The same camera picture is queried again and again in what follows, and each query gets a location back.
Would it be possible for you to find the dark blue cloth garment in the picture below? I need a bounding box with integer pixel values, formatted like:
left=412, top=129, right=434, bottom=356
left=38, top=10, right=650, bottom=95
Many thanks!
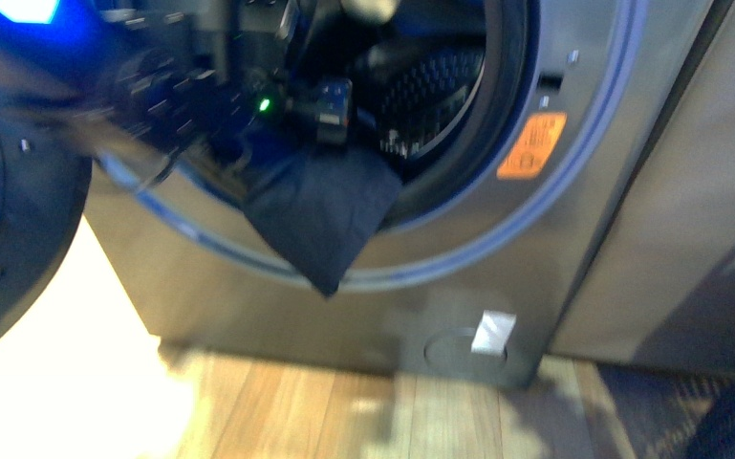
left=242, top=145, right=402, bottom=297

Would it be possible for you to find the grey front-load washing machine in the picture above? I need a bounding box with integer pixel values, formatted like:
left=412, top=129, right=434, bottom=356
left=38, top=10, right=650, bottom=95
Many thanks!
left=85, top=0, right=711, bottom=387

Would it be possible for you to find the dark washing machine door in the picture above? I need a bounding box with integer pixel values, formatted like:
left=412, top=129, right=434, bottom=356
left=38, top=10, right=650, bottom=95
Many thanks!
left=0, top=97, right=92, bottom=338

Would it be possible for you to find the steel perforated washer drum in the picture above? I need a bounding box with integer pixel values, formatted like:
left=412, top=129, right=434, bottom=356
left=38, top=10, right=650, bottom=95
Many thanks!
left=347, top=35, right=486, bottom=161

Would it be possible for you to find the white paper tag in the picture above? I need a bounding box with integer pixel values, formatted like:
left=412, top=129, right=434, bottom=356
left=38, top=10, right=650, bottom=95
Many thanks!
left=470, top=310, right=517, bottom=357

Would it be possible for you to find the orange warning sticker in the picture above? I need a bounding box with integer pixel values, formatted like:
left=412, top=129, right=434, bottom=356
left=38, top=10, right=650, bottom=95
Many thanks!
left=496, top=112, right=568, bottom=180

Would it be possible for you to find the grey cabinet beside washer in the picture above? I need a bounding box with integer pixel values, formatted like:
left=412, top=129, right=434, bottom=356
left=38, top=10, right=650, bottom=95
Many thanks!
left=551, top=1, right=735, bottom=375

